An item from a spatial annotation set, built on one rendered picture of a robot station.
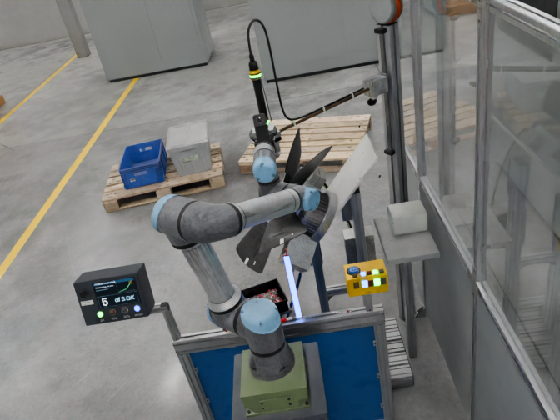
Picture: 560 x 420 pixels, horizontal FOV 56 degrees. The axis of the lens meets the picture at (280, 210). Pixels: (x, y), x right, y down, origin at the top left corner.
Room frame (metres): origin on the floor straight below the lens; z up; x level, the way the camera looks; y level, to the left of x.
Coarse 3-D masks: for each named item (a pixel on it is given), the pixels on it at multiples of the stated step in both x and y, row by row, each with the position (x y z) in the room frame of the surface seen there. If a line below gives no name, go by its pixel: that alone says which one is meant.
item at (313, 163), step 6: (324, 150) 1.99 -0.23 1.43; (318, 156) 1.99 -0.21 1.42; (324, 156) 2.05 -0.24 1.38; (312, 162) 2.00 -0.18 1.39; (318, 162) 2.05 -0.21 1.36; (306, 168) 2.00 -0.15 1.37; (312, 168) 2.05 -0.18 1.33; (300, 174) 2.01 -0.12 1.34; (306, 174) 2.05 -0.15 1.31; (294, 180) 2.02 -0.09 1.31; (300, 180) 2.05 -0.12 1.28
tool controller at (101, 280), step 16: (96, 272) 1.74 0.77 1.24; (112, 272) 1.70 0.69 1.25; (128, 272) 1.67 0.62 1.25; (144, 272) 1.72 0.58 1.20; (80, 288) 1.67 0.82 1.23; (96, 288) 1.66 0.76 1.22; (112, 288) 1.65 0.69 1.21; (128, 288) 1.64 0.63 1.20; (144, 288) 1.66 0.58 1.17; (80, 304) 1.65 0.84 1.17; (96, 304) 1.64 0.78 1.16; (112, 304) 1.64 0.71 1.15; (128, 304) 1.63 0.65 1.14; (144, 304) 1.62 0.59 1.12; (96, 320) 1.63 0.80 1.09; (112, 320) 1.62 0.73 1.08
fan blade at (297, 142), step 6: (294, 138) 2.26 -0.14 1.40; (300, 138) 2.37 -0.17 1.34; (294, 144) 2.27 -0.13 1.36; (300, 144) 2.38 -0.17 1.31; (294, 150) 2.28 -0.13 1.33; (300, 150) 2.37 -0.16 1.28; (288, 156) 2.21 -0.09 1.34; (294, 156) 2.28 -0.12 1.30; (300, 156) 2.37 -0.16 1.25; (288, 162) 2.21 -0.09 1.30; (294, 162) 2.27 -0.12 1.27; (288, 168) 2.21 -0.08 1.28; (294, 168) 2.26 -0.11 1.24; (294, 174) 2.25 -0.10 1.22
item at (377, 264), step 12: (348, 264) 1.67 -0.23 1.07; (360, 264) 1.65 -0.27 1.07; (372, 264) 1.64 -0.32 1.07; (348, 276) 1.60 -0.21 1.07; (360, 276) 1.58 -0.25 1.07; (372, 276) 1.57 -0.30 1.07; (384, 276) 1.56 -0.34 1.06; (348, 288) 1.58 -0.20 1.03; (360, 288) 1.57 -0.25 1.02; (372, 288) 1.57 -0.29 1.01; (384, 288) 1.57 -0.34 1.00
